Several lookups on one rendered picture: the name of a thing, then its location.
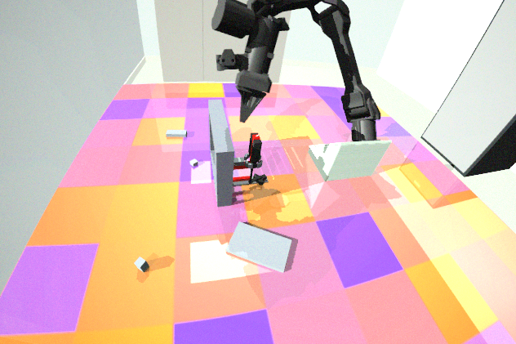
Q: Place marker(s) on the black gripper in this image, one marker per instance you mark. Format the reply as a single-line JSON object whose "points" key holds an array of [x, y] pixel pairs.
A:
{"points": [[253, 81]]}

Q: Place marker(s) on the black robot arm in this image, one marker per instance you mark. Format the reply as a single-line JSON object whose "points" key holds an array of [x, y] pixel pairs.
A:
{"points": [[256, 19]]}

